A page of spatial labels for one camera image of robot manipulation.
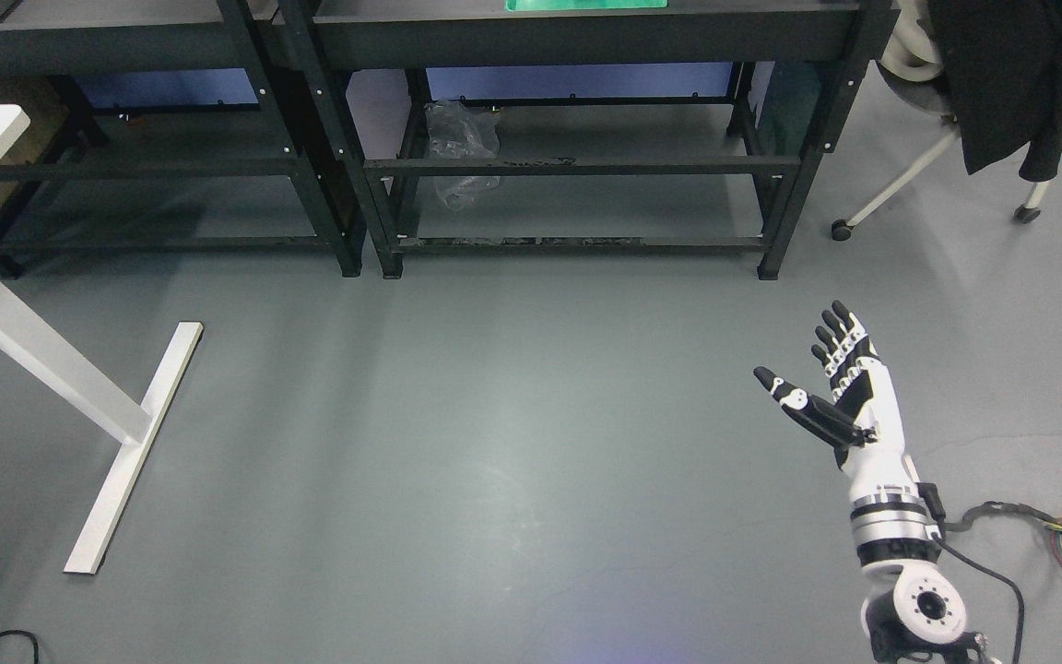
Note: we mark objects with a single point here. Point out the black metal shelf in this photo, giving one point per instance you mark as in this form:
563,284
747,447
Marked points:
222,176
835,40

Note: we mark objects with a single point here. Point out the black metal shelf left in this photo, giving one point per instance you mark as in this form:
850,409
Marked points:
222,176

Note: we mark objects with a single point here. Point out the black jacket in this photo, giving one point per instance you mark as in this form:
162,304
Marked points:
1003,61

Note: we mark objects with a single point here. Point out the clear plastic bag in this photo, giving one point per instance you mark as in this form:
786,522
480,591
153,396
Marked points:
457,132

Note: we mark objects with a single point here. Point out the office chair with wheels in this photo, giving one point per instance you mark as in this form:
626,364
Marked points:
911,66

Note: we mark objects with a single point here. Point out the white robot forearm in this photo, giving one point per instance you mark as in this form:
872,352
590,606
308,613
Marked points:
912,611

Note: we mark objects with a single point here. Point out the black metal shelf right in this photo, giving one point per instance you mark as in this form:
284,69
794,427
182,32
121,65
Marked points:
835,40

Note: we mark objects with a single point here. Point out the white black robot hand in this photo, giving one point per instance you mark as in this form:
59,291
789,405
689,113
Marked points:
860,420

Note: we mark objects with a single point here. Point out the white desk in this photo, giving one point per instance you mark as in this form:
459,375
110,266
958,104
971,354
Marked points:
33,344

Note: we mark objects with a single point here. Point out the green plastic tray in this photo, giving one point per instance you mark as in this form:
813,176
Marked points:
581,5

